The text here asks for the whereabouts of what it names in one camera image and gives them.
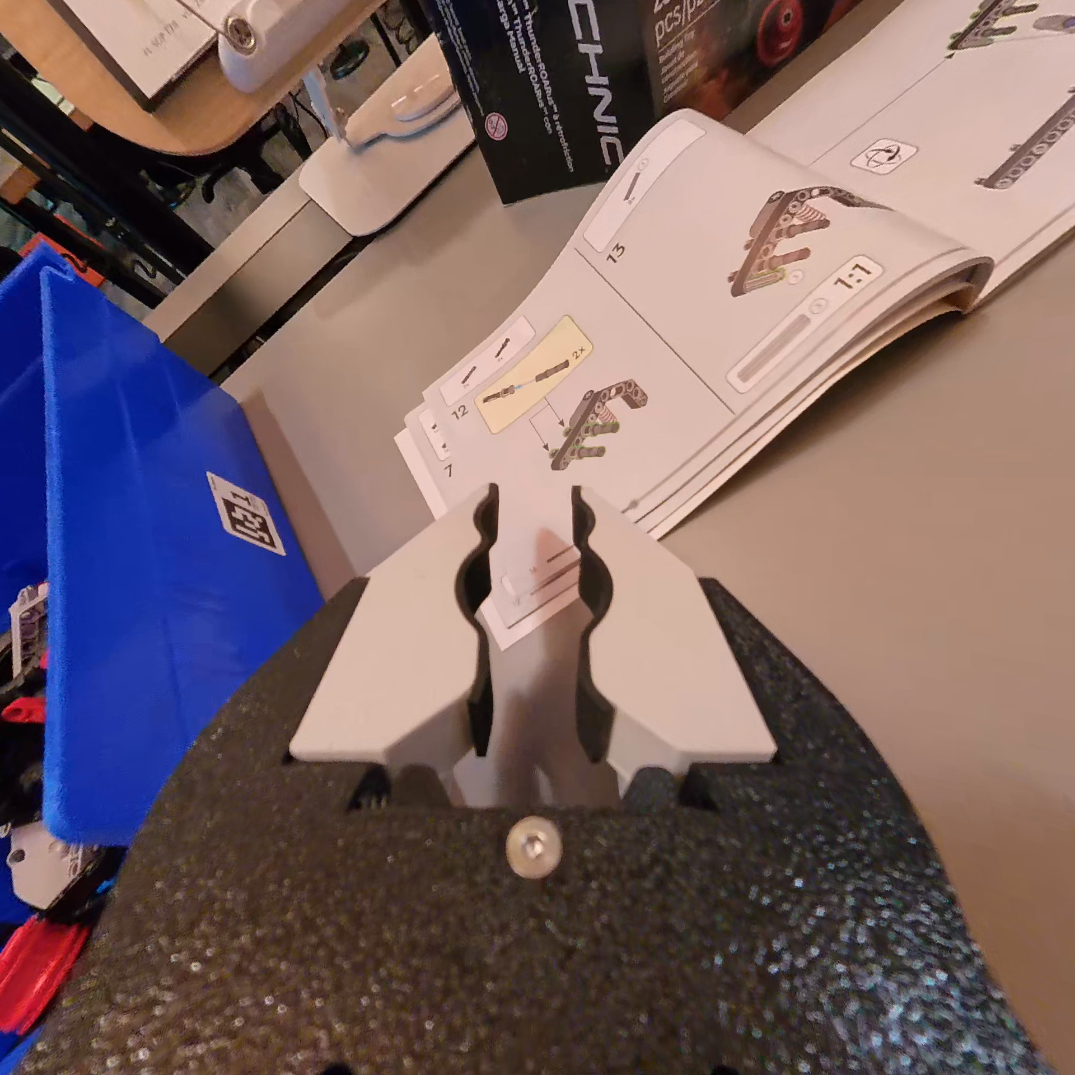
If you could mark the white printed tag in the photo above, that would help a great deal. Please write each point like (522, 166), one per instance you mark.
(245, 514)

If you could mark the grey desk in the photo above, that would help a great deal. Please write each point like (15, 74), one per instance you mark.
(840, 655)

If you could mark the white desk lamp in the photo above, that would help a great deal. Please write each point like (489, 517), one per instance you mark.
(378, 185)

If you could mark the black printed toy set box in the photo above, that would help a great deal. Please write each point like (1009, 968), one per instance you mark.
(546, 101)

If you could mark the white instruction booklet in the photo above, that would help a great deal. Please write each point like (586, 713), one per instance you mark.
(672, 353)

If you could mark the wooden round table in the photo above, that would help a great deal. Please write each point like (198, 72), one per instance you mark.
(92, 92)

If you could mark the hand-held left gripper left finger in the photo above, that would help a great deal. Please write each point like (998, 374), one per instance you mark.
(395, 663)

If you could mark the blue plastic bin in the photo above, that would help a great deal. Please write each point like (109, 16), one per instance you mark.
(143, 638)

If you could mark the pile of toy bricks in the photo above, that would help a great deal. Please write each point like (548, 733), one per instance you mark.
(38, 857)

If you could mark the black metal frame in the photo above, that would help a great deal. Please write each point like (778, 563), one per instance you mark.
(101, 181)

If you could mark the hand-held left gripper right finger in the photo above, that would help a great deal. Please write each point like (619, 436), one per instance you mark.
(672, 672)

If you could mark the orange box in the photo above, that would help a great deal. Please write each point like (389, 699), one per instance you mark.
(52, 254)

